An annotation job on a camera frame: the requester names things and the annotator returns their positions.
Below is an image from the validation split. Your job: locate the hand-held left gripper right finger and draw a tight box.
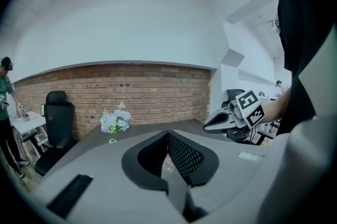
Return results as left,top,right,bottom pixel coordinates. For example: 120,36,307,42
167,129,275,224

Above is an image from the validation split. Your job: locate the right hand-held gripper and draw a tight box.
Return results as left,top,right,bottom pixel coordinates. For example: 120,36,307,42
202,89,266,135

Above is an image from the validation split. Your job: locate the pale blue flower bouquet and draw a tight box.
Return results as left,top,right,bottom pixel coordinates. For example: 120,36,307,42
100,101,132,135

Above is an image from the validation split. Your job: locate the white table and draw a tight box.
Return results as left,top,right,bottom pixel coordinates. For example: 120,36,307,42
10,111,48,162

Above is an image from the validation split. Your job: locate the person's black clothing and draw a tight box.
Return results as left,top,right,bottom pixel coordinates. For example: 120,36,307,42
276,0,337,137

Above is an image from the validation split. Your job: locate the glass jar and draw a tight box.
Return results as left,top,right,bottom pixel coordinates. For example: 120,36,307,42
162,154,176,172

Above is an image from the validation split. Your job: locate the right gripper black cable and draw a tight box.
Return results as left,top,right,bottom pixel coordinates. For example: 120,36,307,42
250,125,259,144

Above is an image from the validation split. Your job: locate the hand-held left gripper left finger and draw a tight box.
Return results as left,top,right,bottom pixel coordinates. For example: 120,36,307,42
33,129,185,224

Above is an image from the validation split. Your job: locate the person's right forearm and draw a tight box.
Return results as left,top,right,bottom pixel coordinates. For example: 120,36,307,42
259,86,293,124

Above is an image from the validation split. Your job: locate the dark grey table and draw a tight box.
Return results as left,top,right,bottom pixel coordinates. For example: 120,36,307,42
43,119,239,181

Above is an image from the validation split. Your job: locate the black mesh office chair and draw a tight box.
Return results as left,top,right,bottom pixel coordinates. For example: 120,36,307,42
221,88,280,145

